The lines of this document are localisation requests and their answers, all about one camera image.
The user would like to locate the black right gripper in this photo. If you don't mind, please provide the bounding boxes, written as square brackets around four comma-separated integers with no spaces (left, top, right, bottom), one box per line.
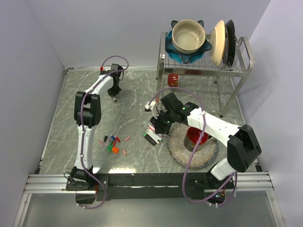
[150,109,176,135]

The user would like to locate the black plate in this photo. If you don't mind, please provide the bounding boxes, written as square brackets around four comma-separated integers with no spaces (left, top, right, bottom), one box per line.
[223,19,236,67]

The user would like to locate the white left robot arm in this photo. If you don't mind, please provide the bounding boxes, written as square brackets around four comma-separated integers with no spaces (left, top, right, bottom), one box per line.
[68,63,124,190]

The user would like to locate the blue star-shaped bowl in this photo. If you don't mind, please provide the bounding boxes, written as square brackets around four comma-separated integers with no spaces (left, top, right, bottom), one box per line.
[165,19,212,64]

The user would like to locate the salmon capped white marker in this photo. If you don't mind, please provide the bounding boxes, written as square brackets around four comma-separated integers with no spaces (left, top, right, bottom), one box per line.
[146,129,162,144]

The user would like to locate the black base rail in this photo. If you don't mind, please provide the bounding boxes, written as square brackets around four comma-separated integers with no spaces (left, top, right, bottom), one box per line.
[66,173,234,203]

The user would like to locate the speckled grey plate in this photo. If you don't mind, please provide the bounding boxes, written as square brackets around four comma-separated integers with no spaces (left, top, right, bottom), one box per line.
[167,124,218,169]

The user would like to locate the black and red mug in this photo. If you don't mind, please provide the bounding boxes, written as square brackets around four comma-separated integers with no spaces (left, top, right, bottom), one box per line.
[183,127,209,152]

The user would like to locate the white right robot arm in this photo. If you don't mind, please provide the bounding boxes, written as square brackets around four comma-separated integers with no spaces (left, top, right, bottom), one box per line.
[145,92,262,188]

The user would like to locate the steel dish rack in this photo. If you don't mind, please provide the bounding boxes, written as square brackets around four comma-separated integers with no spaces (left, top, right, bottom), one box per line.
[156,32,255,117]

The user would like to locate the beige ceramic bowl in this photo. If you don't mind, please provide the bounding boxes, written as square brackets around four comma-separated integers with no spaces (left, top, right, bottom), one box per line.
[171,19,206,54]

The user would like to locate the green and black highlighter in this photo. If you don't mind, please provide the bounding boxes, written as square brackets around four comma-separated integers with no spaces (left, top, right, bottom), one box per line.
[143,133,157,146]

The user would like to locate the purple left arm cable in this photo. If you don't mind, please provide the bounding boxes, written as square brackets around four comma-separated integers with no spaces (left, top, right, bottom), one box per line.
[79,55,130,210]

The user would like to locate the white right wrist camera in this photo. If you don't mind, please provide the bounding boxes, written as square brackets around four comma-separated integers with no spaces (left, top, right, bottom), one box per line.
[144,101,158,119]

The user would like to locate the pink pen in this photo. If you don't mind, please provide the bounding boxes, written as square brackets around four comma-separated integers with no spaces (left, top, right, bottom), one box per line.
[149,125,163,140]

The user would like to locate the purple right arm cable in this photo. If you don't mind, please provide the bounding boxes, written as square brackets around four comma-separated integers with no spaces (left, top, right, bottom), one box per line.
[148,86,237,206]

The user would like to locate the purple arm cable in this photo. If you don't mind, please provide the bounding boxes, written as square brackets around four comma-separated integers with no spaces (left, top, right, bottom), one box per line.
[79,55,130,210]
[148,86,237,206]

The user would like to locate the small red cup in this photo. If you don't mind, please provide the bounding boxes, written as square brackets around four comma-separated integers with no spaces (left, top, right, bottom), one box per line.
[167,73,178,87]

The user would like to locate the orange highlighter cap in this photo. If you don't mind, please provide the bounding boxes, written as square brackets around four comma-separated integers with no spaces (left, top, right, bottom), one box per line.
[112,147,119,154]

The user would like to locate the cream plate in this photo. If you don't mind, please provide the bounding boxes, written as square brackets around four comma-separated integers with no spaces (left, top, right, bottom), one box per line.
[209,20,225,67]

